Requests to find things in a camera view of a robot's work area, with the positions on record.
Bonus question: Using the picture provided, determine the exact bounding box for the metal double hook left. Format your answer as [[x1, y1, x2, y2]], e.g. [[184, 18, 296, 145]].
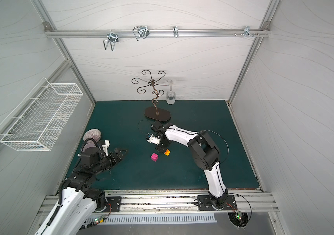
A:
[[103, 31, 119, 52]]

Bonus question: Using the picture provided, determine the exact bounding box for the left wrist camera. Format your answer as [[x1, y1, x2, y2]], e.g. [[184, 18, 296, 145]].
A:
[[101, 140, 110, 156]]

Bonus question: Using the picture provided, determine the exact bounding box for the aluminium rail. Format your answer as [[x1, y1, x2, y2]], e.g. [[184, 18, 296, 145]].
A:
[[45, 28, 271, 39], [106, 189, 279, 214]]

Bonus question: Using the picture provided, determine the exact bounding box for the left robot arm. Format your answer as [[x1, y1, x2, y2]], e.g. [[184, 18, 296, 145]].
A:
[[36, 138, 128, 235]]

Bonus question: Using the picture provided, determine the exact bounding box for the aluminium front rail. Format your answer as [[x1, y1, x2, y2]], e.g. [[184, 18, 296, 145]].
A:
[[106, 189, 279, 214]]

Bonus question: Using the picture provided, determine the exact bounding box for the magenta lego brick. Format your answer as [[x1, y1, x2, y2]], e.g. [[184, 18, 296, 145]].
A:
[[151, 153, 159, 162]]

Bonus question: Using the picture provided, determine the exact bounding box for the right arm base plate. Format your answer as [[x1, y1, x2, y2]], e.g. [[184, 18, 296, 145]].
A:
[[193, 195, 238, 211]]

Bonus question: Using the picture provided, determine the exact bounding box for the white wire basket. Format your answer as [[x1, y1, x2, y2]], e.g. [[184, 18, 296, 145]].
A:
[[0, 78, 83, 152]]

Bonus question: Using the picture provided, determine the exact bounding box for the clear hanging wine glass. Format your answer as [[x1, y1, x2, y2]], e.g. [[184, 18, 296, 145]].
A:
[[166, 79, 176, 105]]

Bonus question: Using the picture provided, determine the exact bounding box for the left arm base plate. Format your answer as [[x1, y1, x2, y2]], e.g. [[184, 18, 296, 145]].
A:
[[95, 196, 122, 213]]

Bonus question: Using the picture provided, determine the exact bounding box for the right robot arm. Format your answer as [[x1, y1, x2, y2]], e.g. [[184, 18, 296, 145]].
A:
[[146, 121, 229, 210]]

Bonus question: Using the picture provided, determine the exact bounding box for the small metal clip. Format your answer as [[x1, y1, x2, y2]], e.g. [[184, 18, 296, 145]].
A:
[[173, 26, 179, 38]]

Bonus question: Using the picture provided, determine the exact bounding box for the aluminium top rail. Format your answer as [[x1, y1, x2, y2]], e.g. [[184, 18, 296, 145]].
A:
[[45, 28, 271, 39]]

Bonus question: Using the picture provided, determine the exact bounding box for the metal double hook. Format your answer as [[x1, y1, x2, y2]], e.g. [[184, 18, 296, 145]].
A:
[[103, 31, 119, 52], [132, 25, 150, 41]]

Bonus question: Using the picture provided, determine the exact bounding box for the bronze scroll glass stand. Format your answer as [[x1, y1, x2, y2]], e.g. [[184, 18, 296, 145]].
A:
[[131, 70, 173, 122]]

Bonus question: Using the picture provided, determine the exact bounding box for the metal double hook middle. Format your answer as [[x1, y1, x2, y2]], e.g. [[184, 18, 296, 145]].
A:
[[132, 25, 150, 41]]

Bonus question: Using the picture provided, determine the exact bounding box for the white slotted cable duct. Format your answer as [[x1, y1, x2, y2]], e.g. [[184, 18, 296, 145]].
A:
[[99, 213, 217, 225]]

